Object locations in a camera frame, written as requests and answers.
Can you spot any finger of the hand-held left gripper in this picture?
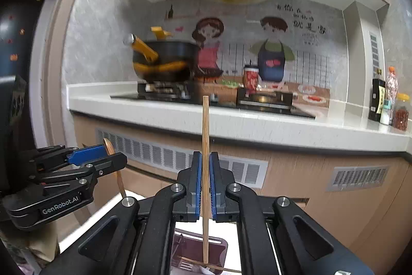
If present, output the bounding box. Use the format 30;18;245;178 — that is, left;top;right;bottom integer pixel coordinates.
29;152;127;189
29;144;107;173

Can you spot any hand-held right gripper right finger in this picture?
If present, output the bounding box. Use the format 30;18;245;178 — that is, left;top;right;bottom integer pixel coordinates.
209;152;375;275

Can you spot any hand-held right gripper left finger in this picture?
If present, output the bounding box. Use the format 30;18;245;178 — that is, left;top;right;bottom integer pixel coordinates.
40;151;203;275

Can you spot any brown wooden spoon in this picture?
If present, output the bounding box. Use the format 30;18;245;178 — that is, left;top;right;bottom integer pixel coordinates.
103;138;127;199

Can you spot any wooden chopstick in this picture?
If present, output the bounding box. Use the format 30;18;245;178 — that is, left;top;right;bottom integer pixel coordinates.
201;96;210;264
180;256;242;272

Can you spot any maroon plastic utensil holder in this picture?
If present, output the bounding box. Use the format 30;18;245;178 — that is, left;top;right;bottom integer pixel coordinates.
170;228;230;275

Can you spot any wide grey vent grille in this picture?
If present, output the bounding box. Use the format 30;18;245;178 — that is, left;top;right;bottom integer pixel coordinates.
96;128;269;188

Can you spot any kitchen counter with cabinets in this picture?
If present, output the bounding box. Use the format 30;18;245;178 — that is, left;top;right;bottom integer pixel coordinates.
66;82;412;264

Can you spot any black gas stove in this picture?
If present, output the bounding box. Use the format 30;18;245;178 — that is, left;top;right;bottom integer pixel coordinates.
111;82;316;119

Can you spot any red jar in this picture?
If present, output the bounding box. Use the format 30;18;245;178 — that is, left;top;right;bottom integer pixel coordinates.
244;65;260;93

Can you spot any dark refrigerator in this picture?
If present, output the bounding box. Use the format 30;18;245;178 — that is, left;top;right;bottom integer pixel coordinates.
0;0;54;192

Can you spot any short grey vent grille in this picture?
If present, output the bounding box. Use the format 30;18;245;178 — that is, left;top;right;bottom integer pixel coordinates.
327;165;389;192

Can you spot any dark sauce bottle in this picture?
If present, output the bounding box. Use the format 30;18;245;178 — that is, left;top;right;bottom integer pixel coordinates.
368;78;386;122

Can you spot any small white bottle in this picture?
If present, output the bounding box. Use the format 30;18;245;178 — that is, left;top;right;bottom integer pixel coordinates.
380;100;392;126

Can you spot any jar with yellow lid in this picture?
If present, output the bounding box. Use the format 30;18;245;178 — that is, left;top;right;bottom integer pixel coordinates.
393;93;410;132

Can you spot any clear bottle with orange cap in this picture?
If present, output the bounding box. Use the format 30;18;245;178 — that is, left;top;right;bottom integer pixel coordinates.
385;66;400;126

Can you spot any black wok with yellow handle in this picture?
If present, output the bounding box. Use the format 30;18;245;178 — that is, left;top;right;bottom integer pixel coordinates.
124;25;201;83

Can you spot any cartoon wall sticker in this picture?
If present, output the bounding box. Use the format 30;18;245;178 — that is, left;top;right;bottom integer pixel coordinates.
142;0;332;108

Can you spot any white wall vent grille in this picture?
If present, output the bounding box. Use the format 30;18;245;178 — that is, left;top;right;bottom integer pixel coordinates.
369;32;380;69

